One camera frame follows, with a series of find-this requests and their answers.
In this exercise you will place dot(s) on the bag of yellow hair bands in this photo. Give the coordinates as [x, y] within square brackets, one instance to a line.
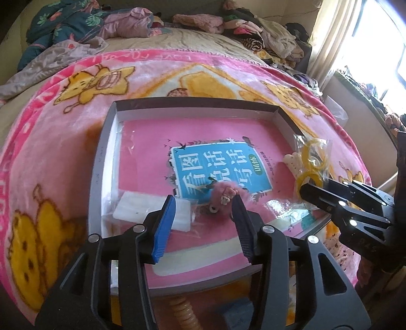
[312, 152]

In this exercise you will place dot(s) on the grey cardboard box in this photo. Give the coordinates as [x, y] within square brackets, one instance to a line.
[142, 136]

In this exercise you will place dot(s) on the dark blue floral quilt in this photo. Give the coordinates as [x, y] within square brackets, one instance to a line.
[63, 22]

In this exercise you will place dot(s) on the blue packet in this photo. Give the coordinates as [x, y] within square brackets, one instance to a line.
[236, 317]

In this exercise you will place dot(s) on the pile of mixed clothes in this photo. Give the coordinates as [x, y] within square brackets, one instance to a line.
[272, 35]

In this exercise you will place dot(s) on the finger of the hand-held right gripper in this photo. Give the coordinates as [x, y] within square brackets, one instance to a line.
[317, 195]
[358, 190]

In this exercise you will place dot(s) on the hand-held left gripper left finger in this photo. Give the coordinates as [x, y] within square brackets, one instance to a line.
[163, 228]

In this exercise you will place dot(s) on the clear plastic bag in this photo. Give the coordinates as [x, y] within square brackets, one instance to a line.
[336, 108]

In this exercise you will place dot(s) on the white plastic packet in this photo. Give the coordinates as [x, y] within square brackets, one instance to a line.
[133, 206]

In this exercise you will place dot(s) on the pink printed blanket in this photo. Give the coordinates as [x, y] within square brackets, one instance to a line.
[63, 133]

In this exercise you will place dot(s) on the lilac pink garment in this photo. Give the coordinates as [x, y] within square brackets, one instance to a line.
[127, 22]

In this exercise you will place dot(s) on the window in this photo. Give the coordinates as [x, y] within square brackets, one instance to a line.
[380, 35]

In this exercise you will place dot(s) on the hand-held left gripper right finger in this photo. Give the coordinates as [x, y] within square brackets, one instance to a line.
[242, 228]

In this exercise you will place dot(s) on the cream hair clip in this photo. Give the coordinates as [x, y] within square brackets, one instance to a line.
[291, 161]

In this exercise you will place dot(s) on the pink fuzzy garment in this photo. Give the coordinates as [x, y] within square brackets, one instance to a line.
[199, 22]

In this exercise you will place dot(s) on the grey purple floral quilt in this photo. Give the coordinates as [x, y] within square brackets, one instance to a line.
[41, 63]

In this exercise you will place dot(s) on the cream curtain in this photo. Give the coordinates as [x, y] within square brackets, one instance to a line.
[330, 41]

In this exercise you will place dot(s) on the purple dark clothes heap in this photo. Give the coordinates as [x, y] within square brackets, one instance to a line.
[298, 79]

